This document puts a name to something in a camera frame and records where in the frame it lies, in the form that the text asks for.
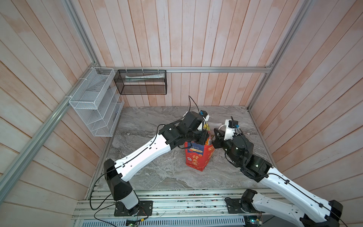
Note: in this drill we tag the black mesh basket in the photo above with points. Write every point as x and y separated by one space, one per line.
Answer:
141 82

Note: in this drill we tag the orange Fox's fruits candy bag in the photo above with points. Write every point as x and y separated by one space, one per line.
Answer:
207 127

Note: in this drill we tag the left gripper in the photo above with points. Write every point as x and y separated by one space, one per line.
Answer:
202 140

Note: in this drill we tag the aluminium frame rail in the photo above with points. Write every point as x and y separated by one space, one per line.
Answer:
203 69

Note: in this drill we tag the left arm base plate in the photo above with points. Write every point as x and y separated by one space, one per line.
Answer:
143 208

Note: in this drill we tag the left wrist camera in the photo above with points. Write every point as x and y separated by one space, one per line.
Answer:
204 114

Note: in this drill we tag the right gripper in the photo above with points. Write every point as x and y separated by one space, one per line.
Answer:
219 135

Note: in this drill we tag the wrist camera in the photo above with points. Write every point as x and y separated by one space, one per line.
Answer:
204 114
231 127

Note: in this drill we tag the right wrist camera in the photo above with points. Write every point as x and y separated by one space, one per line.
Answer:
231 127

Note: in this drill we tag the red paper gift bag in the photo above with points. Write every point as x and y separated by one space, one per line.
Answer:
198 156

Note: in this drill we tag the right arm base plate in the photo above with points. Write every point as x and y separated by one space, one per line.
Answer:
240 206

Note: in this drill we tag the white wire shelf rack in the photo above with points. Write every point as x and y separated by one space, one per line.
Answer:
97 103

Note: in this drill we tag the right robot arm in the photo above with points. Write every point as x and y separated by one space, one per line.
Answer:
304 209

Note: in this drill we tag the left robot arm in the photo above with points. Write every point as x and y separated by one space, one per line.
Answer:
190 129

